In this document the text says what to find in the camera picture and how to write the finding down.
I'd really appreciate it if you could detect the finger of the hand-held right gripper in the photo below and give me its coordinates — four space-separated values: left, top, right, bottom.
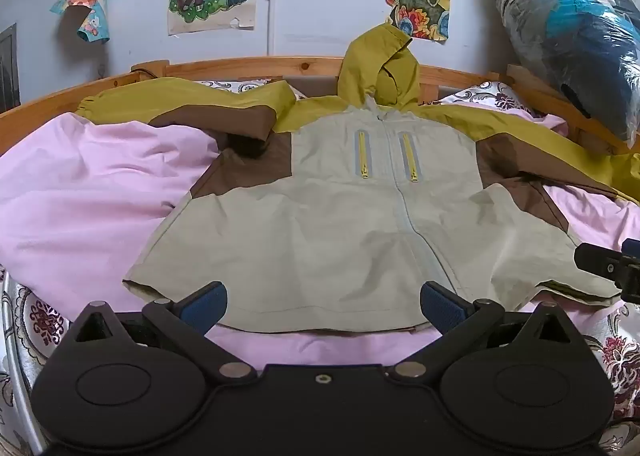
574 239 640 301

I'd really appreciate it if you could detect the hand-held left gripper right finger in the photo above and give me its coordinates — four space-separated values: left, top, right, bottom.
385 280 579 384

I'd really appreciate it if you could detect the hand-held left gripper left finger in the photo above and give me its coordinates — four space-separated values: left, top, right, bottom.
65 280 259 384

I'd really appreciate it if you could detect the green brown beige quilt cover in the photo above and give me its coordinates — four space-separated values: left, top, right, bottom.
75 23 640 335

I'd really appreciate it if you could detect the clear plastic bag of clothes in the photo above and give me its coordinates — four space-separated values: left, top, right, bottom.
492 0 640 155

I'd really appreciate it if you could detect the pink bed sheet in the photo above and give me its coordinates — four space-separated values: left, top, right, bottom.
0 110 640 373

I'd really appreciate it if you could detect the wooden bed frame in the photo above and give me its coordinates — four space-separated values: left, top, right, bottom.
0 56 640 157

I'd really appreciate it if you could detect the dark wall hatch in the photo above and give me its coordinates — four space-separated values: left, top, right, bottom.
0 23 21 112

